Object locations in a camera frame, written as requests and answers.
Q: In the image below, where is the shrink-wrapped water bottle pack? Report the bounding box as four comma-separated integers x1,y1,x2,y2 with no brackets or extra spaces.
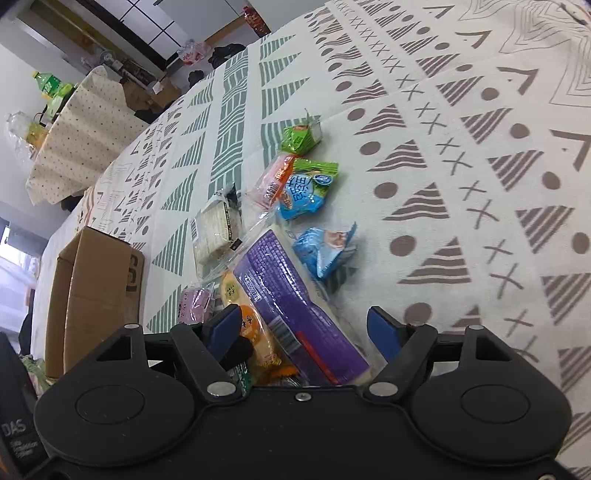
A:
178,39,211,65

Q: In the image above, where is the small green snack packet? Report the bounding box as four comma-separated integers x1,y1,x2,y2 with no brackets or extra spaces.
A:
281,108,324,155

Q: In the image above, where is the green striped snack packet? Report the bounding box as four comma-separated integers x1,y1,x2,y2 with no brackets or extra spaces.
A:
288,157,340,195

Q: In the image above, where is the green drink bottle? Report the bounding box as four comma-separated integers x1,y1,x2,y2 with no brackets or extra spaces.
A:
31,70,75,100

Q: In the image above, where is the purple snack packet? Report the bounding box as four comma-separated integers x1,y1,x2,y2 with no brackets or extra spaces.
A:
233,228,372,386

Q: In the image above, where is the clear plastic bag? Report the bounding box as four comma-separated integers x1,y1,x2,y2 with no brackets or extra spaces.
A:
4,111,38,158

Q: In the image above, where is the round table with dotted cloth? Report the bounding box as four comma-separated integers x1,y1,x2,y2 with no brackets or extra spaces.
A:
25,65,151,206

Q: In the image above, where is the brown storage carton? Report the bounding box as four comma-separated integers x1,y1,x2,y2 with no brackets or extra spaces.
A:
122,76,183,116

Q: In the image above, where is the light blue snack packet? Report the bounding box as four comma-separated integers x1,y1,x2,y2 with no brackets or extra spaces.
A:
292,222,360,280

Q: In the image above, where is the clear white cracker packet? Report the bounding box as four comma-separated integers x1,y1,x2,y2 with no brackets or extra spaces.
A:
190,185,245,265

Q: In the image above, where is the red hanging decoration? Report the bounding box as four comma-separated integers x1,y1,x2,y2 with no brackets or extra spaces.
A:
242,7,271,36

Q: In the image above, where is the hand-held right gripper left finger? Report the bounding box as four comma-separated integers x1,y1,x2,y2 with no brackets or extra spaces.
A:
95,305,253,398

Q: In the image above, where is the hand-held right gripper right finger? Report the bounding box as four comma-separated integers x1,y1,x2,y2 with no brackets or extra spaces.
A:
365,305,525,400

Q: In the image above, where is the small pink snack packet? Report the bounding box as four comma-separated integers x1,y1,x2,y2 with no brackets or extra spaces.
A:
178,286,215,326

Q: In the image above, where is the pink orange snack packet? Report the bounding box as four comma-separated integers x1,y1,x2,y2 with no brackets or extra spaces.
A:
245,154,296,208

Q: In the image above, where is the cardboard box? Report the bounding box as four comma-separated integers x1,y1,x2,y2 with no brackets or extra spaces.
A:
45,226,146,380

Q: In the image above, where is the patterned bed blanket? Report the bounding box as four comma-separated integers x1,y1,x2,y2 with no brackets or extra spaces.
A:
30,0,591,462

